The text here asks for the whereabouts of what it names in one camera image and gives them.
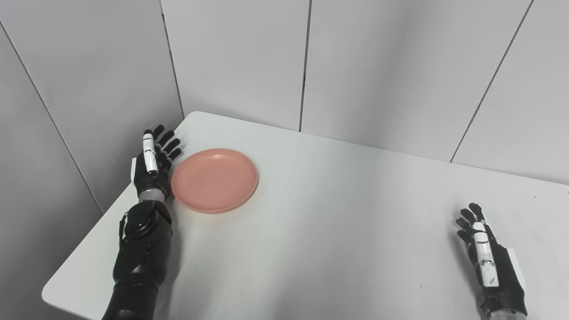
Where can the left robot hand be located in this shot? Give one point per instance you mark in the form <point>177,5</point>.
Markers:
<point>153,166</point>

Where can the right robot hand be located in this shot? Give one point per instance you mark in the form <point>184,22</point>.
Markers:
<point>491,266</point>

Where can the pink plate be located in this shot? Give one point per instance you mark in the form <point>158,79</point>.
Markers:
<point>214,180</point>

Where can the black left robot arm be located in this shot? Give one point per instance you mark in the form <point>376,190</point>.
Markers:
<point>142,253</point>

